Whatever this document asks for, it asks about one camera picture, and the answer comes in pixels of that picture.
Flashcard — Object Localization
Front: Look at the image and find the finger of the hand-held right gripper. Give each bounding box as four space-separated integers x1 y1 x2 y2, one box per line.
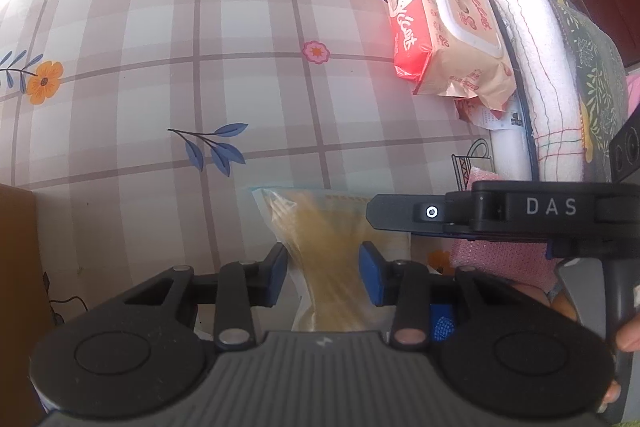
429 304 457 344
366 194 474 239

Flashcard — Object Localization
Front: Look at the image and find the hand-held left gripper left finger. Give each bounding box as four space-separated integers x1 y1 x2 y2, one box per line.
122 243 289 351

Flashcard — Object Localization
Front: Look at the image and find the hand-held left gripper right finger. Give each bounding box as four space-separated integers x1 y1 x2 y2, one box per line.
359 242 527 352

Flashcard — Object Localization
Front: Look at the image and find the clear bag of yellow noodles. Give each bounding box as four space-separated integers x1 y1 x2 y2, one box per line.
251 187 412 334

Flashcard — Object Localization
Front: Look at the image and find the pink mesh sponge cloth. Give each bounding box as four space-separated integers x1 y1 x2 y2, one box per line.
449 166 558 290

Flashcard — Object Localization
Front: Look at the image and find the brown cardboard box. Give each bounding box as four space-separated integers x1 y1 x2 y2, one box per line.
0 183 57 360

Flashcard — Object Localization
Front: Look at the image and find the person's right hand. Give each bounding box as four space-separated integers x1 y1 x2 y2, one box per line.
597 311 640 414

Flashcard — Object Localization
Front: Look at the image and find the printed white packet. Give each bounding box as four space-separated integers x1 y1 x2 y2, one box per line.
454 99 523 134

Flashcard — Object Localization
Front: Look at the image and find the pink and blue quilt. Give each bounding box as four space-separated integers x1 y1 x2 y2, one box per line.
624 74 640 120

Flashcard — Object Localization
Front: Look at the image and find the grey-green floral pillow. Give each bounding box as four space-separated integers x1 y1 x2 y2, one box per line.
549 0 632 184

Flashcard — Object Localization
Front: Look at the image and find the red wet wipes pack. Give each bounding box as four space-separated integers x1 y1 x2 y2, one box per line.
381 0 517 114

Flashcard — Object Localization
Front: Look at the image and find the plaid floral mat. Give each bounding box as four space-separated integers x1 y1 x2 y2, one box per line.
0 0 526 348

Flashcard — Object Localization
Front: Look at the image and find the dark red wooden door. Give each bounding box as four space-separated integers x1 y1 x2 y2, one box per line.
569 0 640 70

